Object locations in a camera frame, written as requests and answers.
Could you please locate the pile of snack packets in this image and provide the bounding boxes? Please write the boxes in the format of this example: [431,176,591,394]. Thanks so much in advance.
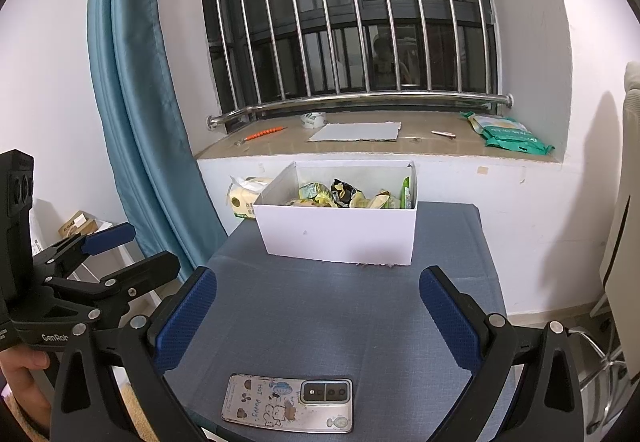
[285,178,404,211]

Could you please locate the small brown cardboard box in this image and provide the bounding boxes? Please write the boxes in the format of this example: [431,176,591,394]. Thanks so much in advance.
[57,210,99,238]

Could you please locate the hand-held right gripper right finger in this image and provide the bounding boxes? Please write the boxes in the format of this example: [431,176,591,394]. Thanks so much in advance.
[419,265,586,442]

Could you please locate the white office chair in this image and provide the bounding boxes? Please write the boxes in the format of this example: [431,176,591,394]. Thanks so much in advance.
[597,60,640,323]

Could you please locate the yellow tissue paper pack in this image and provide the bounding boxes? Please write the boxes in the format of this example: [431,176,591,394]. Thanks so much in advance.
[228,175,274,221]

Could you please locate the person's left hand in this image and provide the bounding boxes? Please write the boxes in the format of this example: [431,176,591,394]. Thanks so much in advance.
[0,351,52,428]

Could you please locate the phone with cartoon case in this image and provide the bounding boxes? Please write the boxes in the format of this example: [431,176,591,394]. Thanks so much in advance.
[221,373,354,434]

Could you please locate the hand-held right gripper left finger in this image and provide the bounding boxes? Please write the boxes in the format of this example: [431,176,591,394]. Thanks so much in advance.
[50,266,219,442]

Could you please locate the steel window guard bars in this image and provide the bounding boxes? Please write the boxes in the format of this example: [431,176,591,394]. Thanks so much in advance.
[180,0,514,131]

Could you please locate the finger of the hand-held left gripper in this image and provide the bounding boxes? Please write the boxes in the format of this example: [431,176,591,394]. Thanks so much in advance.
[34,223,137,281]
[44,250,181,323]

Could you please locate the blue curtain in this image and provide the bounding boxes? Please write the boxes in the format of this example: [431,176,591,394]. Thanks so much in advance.
[87,0,229,275]

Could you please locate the orange beaded pen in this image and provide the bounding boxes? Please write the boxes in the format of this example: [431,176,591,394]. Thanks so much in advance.
[235,125,289,145]

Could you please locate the green wet wipes pack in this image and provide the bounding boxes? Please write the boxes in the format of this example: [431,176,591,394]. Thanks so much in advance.
[459,111,555,157]

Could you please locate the white paper sheet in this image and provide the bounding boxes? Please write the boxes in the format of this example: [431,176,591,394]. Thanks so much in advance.
[307,122,403,143]

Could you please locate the brown windowsill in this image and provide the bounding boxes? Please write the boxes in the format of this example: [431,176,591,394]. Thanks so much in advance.
[192,109,567,163]

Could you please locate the grey-blue tablecloth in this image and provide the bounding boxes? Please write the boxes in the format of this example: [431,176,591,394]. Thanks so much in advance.
[162,202,522,442]

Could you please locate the white cardboard box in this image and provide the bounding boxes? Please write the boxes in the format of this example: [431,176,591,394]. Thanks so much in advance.
[251,160,418,267]

